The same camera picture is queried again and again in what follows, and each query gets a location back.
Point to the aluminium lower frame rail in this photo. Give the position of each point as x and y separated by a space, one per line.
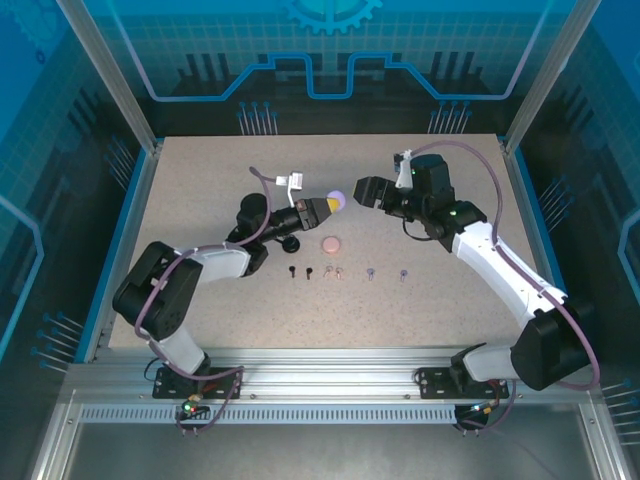
602 445
52 440

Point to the aluminium blue side rail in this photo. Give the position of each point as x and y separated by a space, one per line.
537 210
125 240

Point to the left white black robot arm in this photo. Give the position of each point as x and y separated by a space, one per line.
165 300

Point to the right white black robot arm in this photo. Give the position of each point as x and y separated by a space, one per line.
500 270

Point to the aluminium frame cross beam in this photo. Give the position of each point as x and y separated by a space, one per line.
325 375

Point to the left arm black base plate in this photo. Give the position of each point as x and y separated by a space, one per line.
167 387

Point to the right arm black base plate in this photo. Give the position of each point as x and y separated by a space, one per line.
435 385

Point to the small connector board with LED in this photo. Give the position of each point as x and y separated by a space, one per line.
192 406
482 409

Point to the aluminium frame post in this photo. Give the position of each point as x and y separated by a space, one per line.
547 75
112 80

